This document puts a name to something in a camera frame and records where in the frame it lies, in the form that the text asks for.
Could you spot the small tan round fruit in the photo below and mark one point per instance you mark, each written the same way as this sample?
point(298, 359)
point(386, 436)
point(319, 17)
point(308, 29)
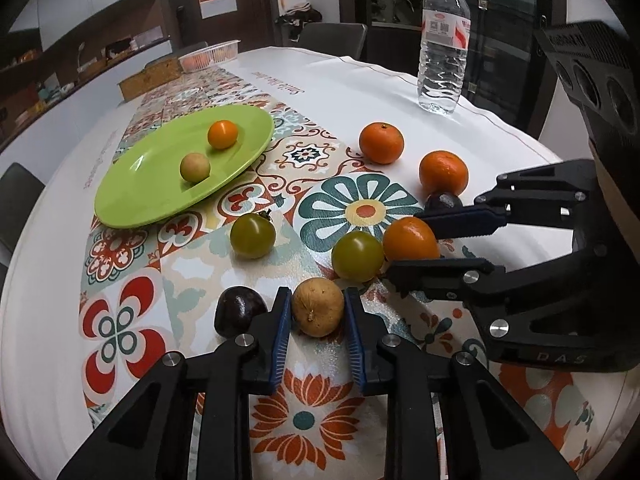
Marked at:
point(195, 166)

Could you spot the large tan round fruit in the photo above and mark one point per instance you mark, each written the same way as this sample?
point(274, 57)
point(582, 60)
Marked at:
point(318, 307)

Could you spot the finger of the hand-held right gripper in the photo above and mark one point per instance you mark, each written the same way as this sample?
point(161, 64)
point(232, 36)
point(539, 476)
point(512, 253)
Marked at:
point(460, 222)
point(435, 275)

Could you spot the small orange kumquat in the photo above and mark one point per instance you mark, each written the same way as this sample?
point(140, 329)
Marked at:
point(222, 134)

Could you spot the clear plastic water bottle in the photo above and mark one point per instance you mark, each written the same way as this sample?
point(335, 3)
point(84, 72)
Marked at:
point(442, 60)

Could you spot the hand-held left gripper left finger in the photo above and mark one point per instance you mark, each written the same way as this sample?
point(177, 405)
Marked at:
point(281, 345)

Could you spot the clear plastic fruit container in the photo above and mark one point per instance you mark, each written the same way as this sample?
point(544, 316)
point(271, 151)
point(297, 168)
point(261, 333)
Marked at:
point(205, 57)

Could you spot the orange mandarin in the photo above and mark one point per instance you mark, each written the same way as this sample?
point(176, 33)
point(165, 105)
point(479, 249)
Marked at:
point(443, 172)
point(409, 240)
point(381, 142)

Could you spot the dark grey chair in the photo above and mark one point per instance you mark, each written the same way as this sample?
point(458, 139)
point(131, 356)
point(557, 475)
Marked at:
point(332, 37)
point(15, 210)

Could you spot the dark clothing pile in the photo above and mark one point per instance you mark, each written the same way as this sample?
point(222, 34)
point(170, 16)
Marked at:
point(300, 19)

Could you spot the white floral patterned tablecloth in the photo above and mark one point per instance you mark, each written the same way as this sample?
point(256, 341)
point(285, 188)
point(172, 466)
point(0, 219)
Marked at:
point(500, 130)

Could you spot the dark wooden shelf unit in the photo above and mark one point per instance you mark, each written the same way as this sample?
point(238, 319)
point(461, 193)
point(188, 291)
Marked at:
point(60, 70)

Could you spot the green plate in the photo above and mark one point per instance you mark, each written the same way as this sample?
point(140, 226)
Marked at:
point(150, 185)

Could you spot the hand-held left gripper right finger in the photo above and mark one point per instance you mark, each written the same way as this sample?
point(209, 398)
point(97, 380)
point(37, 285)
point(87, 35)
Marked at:
point(355, 345)

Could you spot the dark purple plum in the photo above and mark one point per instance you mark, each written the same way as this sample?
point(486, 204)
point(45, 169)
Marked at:
point(442, 201)
point(240, 311)

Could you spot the green tomato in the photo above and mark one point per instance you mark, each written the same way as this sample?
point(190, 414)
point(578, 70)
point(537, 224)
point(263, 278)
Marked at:
point(357, 257)
point(252, 236)

